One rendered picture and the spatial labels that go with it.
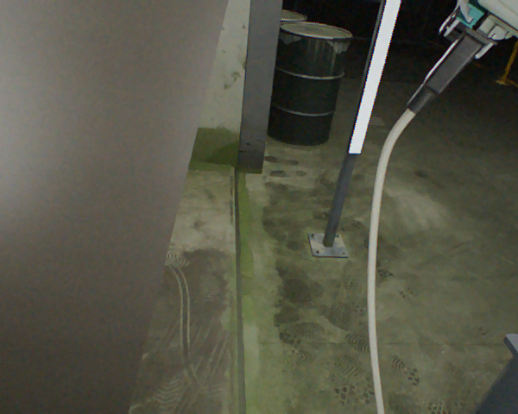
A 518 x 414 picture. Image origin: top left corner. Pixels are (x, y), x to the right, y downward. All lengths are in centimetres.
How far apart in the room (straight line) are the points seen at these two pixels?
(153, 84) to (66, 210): 15
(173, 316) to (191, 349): 19
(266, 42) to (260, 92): 30
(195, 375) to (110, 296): 116
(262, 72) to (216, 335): 161
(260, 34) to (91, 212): 222
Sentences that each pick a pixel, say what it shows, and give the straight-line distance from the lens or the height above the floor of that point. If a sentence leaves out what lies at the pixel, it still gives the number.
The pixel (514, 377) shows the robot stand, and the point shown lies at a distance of 122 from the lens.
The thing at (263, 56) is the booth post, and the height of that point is 82.
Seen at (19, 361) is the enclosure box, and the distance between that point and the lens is 57.
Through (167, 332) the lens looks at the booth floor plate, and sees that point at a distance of 172.
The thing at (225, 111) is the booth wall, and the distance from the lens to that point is 266.
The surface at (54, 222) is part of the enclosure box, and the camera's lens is 42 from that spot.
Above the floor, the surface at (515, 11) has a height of 135.
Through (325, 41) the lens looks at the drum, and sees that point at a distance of 310.
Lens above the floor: 139
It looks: 33 degrees down
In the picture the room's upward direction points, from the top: 7 degrees clockwise
